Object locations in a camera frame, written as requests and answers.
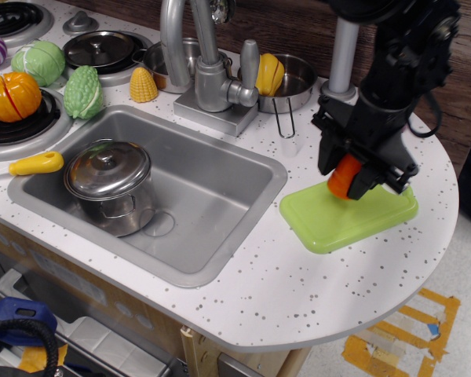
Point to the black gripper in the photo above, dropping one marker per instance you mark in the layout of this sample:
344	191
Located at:
371	131

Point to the orange toy carrot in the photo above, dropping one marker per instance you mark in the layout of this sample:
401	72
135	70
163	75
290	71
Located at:
343	176

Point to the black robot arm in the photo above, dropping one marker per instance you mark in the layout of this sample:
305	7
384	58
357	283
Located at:
412	45

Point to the green cutting board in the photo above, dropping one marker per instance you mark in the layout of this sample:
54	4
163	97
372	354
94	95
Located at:
324	223

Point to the grey support pole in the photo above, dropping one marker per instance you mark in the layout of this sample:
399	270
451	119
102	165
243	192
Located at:
338	85

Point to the yellow toy pepper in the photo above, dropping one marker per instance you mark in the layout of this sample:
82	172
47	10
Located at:
270	75

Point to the silver toy faucet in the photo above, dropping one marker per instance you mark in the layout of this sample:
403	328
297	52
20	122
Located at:
216	100

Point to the silver sink basin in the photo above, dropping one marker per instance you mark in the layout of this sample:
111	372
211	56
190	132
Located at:
210	195

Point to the yellow toy corn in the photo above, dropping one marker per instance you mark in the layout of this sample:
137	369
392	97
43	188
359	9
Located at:
142	86

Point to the small steel pot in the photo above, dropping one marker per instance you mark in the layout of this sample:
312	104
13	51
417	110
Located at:
189	64

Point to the steel pot with lid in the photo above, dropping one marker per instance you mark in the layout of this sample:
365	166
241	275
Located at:
112	182

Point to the green toy bitter gourd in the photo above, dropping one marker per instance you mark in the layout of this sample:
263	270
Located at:
83	95

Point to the steel lid on burner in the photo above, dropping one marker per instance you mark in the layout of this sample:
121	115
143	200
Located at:
98	49

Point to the grey stove knob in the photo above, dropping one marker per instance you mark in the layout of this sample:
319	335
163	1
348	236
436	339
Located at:
80	23

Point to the black coil burner front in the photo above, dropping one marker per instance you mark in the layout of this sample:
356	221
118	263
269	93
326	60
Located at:
39	131

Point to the black coil burner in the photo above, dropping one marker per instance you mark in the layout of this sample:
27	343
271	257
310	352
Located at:
39	131
21	22

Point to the green toy cabbage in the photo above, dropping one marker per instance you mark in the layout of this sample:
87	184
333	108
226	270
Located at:
44	61

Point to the orange toy pumpkin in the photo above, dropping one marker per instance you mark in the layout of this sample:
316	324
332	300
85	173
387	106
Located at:
20	96

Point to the black coil burner back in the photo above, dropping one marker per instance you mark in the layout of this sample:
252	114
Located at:
21	22

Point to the blue clamp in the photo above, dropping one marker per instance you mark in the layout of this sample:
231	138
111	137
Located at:
26	323

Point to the steel pan with handle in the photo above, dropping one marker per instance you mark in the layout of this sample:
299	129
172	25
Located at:
294	93

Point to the yellow handled utensil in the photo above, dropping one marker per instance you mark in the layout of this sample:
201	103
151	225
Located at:
44	163

